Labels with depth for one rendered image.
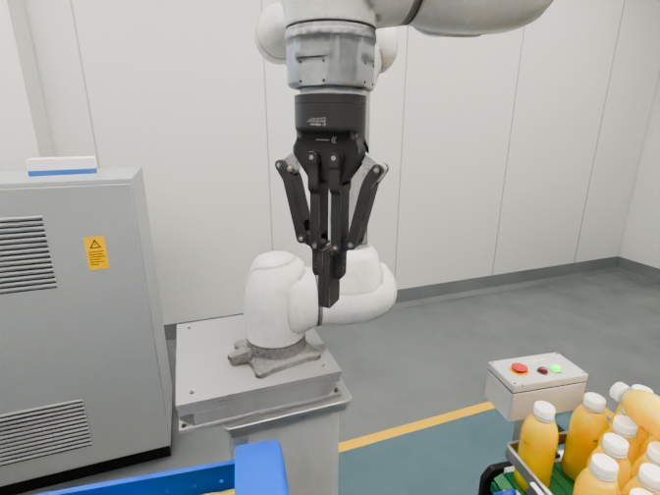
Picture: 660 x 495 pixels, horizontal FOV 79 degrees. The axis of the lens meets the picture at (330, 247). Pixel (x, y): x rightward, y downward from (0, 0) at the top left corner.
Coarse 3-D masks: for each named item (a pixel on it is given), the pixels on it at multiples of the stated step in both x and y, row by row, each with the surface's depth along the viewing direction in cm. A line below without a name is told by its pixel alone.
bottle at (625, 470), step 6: (594, 450) 77; (600, 450) 75; (606, 450) 74; (612, 456) 73; (618, 456) 73; (624, 456) 73; (588, 462) 77; (618, 462) 73; (624, 462) 73; (624, 468) 72; (630, 468) 73; (618, 474) 72; (624, 474) 72; (630, 474) 73; (618, 480) 72; (624, 480) 72
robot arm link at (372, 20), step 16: (288, 0) 36; (304, 0) 35; (320, 0) 35; (336, 0) 35; (352, 0) 35; (368, 0) 36; (384, 0) 36; (400, 0) 37; (416, 0) 37; (288, 16) 37; (304, 16) 36; (320, 16) 35; (336, 16) 35; (352, 16) 36; (368, 16) 37; (384, 16) 38; (400, 16) 39
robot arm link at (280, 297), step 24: (264, 264) 95; (288, 264) 96; (264, 288) 94; (288, 288) 95; (312, 288) 97; (264, 312) 95; (288, 312) 96; (312, 312) 98; (264, 336) 97; (288, 336) 98
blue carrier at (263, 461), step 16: (240, 448) 57; (256, 448) 57; (272, 448) 56; (208, 464) 65; (224, 464) 65; (240, 464) 53; (256, 464) 53; (272, 464) 53; (112, 480) 62; (128, 480) 62; (144, 480) 62; (160, 480) 63; (176, 480) 64; (192, 480) 65; (208, 480) 66; (224, 480) 66; (240, 480) 50; (256, 480) 50; (272, 480) 50
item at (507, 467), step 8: (560, 456) 96; (496, 464) 94; (504, 464) 94; (488, 472) 93; (496, 472) 93; (504, 472) 93; (480, 480) 94; (488, 480) 93; (480, 488) 94; (488, 488) 94
